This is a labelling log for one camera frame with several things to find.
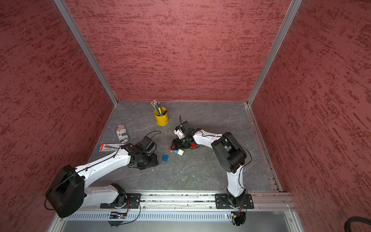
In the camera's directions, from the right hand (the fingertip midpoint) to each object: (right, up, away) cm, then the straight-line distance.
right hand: (175, 149), depth 91 cm
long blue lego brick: (0, -1, -1) cm, 1 cm away
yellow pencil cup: (-11, +19, +9) cm, 24 cm away
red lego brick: (+11, +4, -8) cm, 14 cm away
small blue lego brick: (-6, -5, -2) cm, 8 cm away
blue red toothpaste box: (-44, +1, +1) cm, 44 cm away
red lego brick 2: (-1, +3, -6) cm, 7 cm away
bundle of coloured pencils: (-13, +29, +6) cm, 32 cm away
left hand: (-12, -8, -9) cm, 17 cm away
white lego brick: (+4, 0, -4) cm, 5 cm away
